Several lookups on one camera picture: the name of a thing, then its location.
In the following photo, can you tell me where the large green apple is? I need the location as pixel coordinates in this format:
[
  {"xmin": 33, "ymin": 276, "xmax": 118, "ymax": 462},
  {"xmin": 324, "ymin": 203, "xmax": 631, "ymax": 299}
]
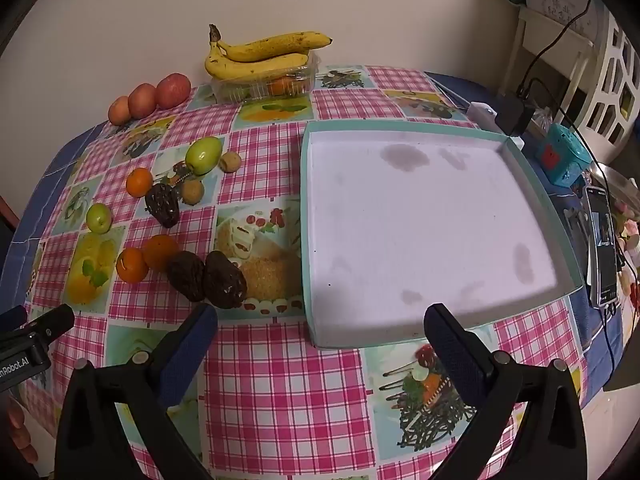
[{"xmin": 185, "ymin": 136, "xmax": 223, "ymax": 177}]

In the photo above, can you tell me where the black power cable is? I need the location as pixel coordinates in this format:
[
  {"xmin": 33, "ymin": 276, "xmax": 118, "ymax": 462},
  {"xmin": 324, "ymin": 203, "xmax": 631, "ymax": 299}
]
[{"xmin": 517, "ymin": 0, "xmax": 596, "ymax": 101}]

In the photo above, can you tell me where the white side table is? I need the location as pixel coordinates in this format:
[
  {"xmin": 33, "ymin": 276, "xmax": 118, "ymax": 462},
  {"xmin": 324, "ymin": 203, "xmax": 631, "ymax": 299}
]
[{"xmin": 500, "ymin": 0, "xmax": 601, "ymax": 111}]

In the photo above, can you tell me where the white fruit tray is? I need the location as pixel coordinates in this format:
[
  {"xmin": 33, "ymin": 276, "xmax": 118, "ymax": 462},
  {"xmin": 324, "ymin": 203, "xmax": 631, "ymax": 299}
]
[{"xmin": 300, "ymin": 119, "xmax": 585, "ymax": 350}]

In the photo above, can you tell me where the dark avocado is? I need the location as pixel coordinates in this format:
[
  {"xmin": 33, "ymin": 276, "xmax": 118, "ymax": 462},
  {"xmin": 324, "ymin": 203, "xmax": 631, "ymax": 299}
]
[
  {"xmin": 203, "ymin": 250, "xmax": 248, "ymax": 309},
  {"xmin": 166, "ymin": 251, "xmax": 206, "ymax": 303},
  {"xmin": 145, "ymin": 183, "xmax": 181, "ymax": 228}
]

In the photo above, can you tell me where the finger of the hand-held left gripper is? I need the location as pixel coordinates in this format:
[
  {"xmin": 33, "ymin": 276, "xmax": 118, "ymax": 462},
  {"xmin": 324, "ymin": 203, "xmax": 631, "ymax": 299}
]
[{"xmin": 22, "ymin": 304, "xmax": 76, "ymax": 348}]

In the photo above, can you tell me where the clear plastic container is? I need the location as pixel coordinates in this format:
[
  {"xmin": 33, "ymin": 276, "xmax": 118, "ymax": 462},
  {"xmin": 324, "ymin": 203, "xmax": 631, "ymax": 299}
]
[{"xmin": 209, "ymin": 52, "xmax": 321, "ymax": 103}]

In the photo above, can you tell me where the small green apple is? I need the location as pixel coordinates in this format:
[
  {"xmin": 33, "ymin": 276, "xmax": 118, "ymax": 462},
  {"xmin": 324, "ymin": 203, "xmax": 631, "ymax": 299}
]
[{"xmin": 86, "ymin": 203, "xmax": 113, "ymax": 234}]

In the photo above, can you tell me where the person's left hand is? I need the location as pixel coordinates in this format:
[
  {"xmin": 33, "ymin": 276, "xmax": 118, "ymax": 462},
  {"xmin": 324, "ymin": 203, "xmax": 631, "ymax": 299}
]
[{"xmin": 2, "ymin": 400, "xmax": 40, "ymax": 466}]

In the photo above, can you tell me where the white lattice basket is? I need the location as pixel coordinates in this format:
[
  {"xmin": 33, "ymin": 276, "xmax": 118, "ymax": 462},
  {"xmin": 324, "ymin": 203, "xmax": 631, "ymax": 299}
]
[{"xmin": 575, "ymin": 10, "xmax": 640, "ymax": 146}]

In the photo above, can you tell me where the small red apple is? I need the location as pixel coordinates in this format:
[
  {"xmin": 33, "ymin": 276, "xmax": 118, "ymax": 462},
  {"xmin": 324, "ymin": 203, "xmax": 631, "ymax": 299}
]
[{"xmin": 107, "ymin": 96, "xmax": 132, "ymax": 126}]

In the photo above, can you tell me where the black power adapter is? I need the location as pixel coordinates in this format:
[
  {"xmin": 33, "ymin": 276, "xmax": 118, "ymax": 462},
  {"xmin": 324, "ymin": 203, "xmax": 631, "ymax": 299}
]
[{"xmin": 495, "ymin": 94, "xmax": 536, "ymax": 137}]

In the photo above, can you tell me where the black smartphone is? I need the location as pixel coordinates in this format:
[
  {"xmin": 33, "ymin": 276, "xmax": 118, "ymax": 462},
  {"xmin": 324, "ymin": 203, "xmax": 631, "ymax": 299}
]
[{"xmin": 584, "ymin": 185, "xmax": 621, "ymax": 308}]

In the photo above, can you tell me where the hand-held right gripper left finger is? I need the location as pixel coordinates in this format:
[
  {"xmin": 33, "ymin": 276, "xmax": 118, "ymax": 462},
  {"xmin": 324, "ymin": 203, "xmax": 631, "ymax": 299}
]
[{"xmin": 55, "ymin": 304, "xmax": 219, "ymax": 480}]

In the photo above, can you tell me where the teal toy box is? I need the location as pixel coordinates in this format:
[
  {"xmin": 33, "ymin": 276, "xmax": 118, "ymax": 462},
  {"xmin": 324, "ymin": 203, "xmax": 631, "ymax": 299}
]
[{"xmin": 536, "ymin": 122, "xmax": 593, "ymax": 187}]

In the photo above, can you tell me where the black phone cable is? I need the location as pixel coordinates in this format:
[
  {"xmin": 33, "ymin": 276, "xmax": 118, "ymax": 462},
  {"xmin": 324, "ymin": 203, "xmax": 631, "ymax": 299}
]
[{"xmin": 585, "ymin": 305, "xmax": 626, "ymax": 391}]

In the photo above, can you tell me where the large red apple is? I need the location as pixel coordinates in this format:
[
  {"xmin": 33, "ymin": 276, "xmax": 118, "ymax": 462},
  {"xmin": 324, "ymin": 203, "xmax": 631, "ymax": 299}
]
[{"xmin": 156, "ymin": 73, "xmax": 192, "ymax": 110}]

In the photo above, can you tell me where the spotted yellow banana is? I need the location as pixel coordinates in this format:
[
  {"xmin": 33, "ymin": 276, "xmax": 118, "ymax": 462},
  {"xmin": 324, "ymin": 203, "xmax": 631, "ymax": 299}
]
[{"xmin": 209, "ymin": 24, "xmax": 333, "ymax": 63}]

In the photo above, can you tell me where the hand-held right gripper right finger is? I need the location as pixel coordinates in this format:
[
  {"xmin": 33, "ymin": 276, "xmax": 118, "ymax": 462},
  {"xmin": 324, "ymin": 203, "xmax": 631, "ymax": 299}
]
[{"xmin": 423, "ymin": 303, "xmax": 588, "ymax": 480}]

